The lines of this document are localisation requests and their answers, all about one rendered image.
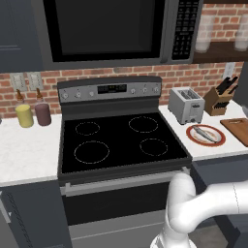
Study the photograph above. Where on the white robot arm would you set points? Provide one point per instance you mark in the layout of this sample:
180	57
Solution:
189	210

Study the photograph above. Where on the grey fish meat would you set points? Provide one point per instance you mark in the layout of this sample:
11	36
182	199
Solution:
204	133

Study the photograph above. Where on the red-rimmed white plate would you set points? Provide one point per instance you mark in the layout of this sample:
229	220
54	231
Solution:
205	135

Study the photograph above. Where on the wooden knife block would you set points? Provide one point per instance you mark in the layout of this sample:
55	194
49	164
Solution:
218	99

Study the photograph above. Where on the dark grey drawer front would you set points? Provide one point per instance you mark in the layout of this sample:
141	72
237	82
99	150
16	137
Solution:
223	169

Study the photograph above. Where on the brown wooden cutting board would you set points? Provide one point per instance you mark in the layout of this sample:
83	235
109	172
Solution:
238	128

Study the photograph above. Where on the black glass hob stove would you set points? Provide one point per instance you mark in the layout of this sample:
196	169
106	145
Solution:
119	142

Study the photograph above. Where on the silver toaster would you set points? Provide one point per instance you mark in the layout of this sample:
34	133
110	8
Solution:
186	105

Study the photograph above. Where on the dark red sauce bottle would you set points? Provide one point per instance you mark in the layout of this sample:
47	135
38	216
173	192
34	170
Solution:
42	113

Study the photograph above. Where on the black and silver microwave oven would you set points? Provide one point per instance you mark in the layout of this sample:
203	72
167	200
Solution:
109	32

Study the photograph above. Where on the yellow sauce bottle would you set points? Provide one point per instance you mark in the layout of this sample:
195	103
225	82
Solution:
24	115

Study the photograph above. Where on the clear glass jar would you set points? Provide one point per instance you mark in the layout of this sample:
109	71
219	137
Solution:
242	34
204	32

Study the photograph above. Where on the dark grey base cupboard door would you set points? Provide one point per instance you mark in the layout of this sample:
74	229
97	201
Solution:
34	216

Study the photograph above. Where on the grey wall socket plate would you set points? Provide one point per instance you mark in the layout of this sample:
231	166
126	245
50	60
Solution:
35	80
18	82

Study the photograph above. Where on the white wall socket plate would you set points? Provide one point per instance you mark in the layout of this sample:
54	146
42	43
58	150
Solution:
229	70

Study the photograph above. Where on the dark wooden wall shelf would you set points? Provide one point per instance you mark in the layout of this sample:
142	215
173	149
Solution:
223	45

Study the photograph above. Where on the dark grey wall cupboard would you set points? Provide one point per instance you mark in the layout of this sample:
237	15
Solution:
16	35

